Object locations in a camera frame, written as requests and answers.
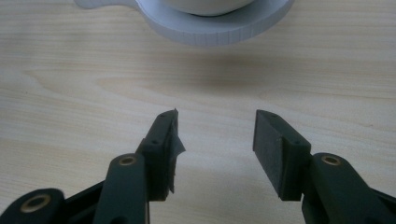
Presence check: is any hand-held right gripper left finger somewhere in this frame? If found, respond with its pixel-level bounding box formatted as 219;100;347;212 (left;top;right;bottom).
135;107;187;203

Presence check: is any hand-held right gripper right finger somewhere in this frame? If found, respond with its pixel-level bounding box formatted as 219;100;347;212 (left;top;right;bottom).
252;108;313;202

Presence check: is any white key stand with pole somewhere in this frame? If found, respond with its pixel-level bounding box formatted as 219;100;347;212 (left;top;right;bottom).
74;0;296;47

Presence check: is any white bowl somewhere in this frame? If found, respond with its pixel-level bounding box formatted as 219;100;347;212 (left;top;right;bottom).
162;0;258;18

